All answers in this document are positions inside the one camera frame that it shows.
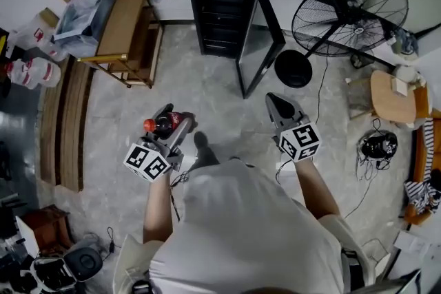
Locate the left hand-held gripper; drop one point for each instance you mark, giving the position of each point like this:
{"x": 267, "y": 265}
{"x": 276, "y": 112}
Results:
{"x": 148, "y": 162}

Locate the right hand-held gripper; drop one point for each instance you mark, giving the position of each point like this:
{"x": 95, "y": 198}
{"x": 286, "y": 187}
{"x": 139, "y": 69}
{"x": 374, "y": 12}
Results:
{"x": 299, "y": 143}

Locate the cola bottle red cap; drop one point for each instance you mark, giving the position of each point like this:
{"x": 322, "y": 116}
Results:
{"x": 165, "y": 125}

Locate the black mini fridge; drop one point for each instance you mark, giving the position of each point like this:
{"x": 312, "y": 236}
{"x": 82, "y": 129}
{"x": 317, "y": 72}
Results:
{"x": 220, "y": 0}

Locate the person's right forearm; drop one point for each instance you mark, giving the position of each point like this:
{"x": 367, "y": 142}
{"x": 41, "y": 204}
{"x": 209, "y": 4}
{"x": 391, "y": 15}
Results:
{"x": 315, "y": 192}

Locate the person's left forearm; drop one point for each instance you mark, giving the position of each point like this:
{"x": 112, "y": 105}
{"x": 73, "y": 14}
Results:
{"x": 158, "y": 206}

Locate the person's left black shoe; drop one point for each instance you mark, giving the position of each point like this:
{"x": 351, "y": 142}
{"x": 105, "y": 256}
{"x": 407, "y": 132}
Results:
{"x": 200, "y": 139}

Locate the person's left trouser leg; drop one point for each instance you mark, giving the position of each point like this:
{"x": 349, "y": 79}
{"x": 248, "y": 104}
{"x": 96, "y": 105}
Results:
{"x": 206, "y": 156}

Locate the wooden trolley cart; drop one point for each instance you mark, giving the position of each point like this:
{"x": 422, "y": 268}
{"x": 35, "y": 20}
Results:
{"x": 120, "y": 31}

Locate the stack of wooden planks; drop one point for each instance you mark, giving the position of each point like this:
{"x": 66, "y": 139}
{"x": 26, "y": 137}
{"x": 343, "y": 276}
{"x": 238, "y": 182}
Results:
{"x": 67, "y": 124}

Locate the round wooden side table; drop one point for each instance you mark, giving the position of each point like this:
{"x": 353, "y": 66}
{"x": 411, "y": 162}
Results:
{"x": 392, "y": 103}

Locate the black standing fan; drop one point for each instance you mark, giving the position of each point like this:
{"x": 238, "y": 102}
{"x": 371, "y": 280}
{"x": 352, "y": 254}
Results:
{"x": 348, "y": 13}

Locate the small white box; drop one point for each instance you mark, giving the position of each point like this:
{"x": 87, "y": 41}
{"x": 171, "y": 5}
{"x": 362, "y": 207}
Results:
{"x": 399, "y": 86}

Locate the person's white shirt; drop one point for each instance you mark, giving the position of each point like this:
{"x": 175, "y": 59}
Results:
{"x": 248, "y": 237}

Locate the clear plastic storage box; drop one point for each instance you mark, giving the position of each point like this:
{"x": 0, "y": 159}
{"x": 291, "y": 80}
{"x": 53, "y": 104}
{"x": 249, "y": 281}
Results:
{"x": 86, "y": 17}

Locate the orange sofa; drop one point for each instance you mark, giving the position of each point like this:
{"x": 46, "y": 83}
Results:
{"x": 418, "y": 165}

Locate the white jug red label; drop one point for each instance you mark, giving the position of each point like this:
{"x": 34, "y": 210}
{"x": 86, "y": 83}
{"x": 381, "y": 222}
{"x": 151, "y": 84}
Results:
{"x": 34, "y": 74}

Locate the white plastic bag red print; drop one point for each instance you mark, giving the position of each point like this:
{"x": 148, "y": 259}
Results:
{"x": 38, "y": 34}

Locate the striped black white cloth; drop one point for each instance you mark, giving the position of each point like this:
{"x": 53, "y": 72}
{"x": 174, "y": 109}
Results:
{"x": 425, "y": 189}

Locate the brown wooden box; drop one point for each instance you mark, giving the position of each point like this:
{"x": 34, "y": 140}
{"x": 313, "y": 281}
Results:
{"x": 46, "y": 227}

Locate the black round device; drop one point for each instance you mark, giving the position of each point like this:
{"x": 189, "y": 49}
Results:
{"x": 84, "y": 263}

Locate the white open equipment case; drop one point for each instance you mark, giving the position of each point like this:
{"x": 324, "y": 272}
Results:
{"x": 51, "y": 275}

